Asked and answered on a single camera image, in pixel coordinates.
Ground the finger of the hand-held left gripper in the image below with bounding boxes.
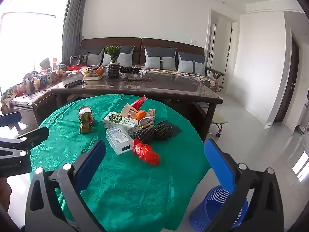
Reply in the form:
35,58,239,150
0,126,50,159
0,112,23,133

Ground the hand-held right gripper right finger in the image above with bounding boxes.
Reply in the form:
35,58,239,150
204,138,285,232

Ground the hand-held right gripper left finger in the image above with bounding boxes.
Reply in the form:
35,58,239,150
25,139,107,232

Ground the white plastic box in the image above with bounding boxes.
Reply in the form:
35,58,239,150
105,126,134,155

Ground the blue plastic basket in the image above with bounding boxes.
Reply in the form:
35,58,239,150
189,184,249,231

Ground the white green milk carton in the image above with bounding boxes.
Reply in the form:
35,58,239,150
103,112,138,136

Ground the black square sheet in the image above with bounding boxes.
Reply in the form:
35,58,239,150
158,120,183,137

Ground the red plastic bag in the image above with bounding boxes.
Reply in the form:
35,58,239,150
132,139,161,166

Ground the black foam net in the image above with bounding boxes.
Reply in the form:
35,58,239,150
153,123,174,141
133,128,156,144

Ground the beige paper packet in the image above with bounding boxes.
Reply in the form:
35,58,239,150
120,103,136,117

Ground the orange white plastic wrapper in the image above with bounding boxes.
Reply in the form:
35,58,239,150
128,110,147,121

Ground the red snack wrapper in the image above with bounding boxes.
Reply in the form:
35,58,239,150
130,95,147,110

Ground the cream wheeled stool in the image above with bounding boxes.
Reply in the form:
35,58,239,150
209,113,228,138

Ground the green tablecloth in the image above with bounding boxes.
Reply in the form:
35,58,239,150
30,94,213,232

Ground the row of small bottles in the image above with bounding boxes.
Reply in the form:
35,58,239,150
14,58,66,95

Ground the dark wooden coffee table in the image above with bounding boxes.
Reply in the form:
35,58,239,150
50,71,224,142

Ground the grey blue pillow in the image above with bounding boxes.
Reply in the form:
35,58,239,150
144,46,177,70
103,45,136,66
82,47,104,66
177,51,206,76

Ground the dish of dark fruit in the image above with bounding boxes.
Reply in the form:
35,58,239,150
119,66,146,80

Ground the dark brown door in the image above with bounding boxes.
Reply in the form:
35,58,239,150
274,32,300,124

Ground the potted green plant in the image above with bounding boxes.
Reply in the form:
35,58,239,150
103,44,122,78

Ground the grey curtain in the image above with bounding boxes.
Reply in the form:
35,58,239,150
61,0,87,64

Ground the white door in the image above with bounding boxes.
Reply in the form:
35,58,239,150
205,10,233,69

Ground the brown wooden sofa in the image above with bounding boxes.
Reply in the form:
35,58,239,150
61,37,226,92

